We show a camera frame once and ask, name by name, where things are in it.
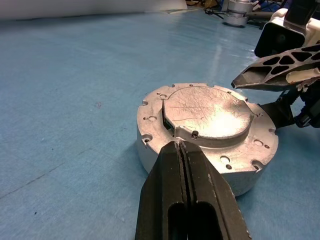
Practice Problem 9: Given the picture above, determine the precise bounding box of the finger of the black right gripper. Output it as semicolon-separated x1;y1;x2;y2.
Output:
259;97;296;129
230;45;320;93

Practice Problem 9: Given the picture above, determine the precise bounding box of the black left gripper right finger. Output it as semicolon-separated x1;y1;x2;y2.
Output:
179;141;252;240

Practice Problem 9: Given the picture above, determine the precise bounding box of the silver motor lid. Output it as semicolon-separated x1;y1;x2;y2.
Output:
137;82;280;176

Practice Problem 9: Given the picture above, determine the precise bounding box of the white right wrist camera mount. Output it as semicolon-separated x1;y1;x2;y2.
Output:
254;7;320;60

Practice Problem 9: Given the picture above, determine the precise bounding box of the silver round base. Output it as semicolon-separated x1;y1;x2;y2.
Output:
221;0;254;27

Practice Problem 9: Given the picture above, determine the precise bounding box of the black cable bundle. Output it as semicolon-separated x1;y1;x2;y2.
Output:
203;6;226;20

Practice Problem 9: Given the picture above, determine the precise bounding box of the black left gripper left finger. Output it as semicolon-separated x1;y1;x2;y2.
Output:
134;141;190;240

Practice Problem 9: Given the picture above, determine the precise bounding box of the silver motor housing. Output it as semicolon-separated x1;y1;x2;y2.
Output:
135;119;279;197

